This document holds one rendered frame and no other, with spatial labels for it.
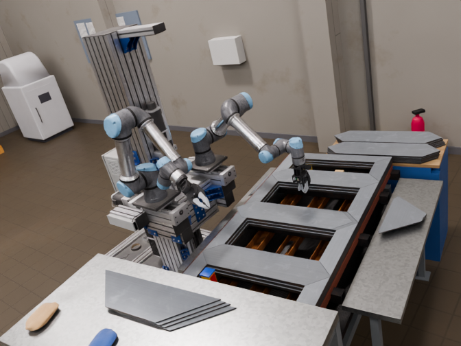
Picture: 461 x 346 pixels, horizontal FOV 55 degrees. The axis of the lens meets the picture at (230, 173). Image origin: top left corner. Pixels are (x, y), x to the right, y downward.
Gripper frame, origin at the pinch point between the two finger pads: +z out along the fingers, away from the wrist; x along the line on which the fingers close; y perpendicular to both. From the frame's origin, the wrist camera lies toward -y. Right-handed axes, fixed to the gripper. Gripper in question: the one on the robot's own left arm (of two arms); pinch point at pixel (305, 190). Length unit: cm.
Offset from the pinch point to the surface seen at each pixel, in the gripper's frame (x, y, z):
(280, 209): -11.4, 14.2, 5.8
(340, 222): 27.8, 19.5, 5.8
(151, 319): -11, 128, -15
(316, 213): 11.8, 13.9, 5.8
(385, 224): 49, 7, 13
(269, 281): 10, 72, 8
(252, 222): -23.8, 27.7, 8.0
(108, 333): -24, 140, -16
